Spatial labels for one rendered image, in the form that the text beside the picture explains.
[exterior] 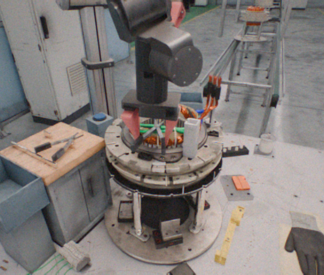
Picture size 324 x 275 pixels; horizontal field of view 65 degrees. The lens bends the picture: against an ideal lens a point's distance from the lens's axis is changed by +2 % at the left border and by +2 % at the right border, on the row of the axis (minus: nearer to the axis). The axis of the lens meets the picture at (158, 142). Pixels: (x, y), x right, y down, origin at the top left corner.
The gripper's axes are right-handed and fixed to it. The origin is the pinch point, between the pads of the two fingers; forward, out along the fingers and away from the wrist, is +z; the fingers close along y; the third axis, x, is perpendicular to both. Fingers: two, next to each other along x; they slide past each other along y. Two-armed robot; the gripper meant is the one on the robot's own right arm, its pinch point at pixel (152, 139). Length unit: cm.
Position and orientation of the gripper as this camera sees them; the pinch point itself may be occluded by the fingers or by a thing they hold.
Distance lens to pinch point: 51.5
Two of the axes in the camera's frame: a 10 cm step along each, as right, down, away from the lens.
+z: -0.2, 8.4, 5.4
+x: 1.8, -5.3, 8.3
